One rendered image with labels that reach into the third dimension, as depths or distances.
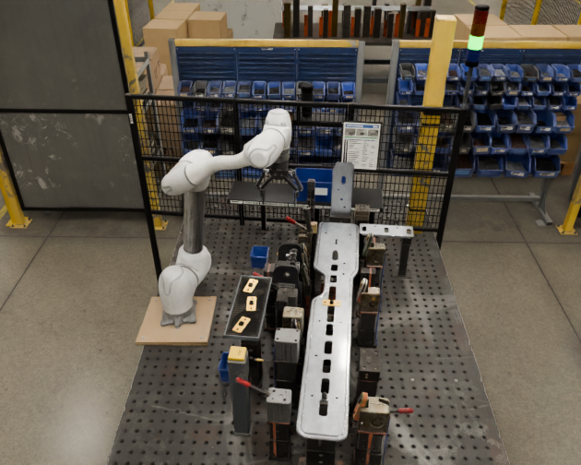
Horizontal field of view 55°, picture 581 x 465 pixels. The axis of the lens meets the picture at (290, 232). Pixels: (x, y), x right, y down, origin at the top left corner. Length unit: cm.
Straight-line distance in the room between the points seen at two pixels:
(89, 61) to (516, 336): 354
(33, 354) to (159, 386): 153
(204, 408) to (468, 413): 115
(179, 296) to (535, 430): 213
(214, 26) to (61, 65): 278
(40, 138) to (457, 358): 351
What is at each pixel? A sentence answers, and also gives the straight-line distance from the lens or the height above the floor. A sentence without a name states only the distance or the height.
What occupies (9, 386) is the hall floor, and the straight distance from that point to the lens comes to 395.
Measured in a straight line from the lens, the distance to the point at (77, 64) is 448.
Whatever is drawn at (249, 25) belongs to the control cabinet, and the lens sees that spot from 911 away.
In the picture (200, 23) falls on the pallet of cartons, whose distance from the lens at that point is 696.
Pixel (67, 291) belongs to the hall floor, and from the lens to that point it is 449.
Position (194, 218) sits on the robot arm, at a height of 121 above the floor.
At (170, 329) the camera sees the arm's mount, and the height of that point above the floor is 72.
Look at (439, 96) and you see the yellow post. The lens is 322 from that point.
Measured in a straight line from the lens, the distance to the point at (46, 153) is 491.
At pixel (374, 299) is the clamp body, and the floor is 101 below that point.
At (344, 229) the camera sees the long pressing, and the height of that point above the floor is 100.
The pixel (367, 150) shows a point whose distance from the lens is 328.
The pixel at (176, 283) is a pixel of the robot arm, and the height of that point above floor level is 96.
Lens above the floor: 273
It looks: 35 degrees down
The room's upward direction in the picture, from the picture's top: straight up
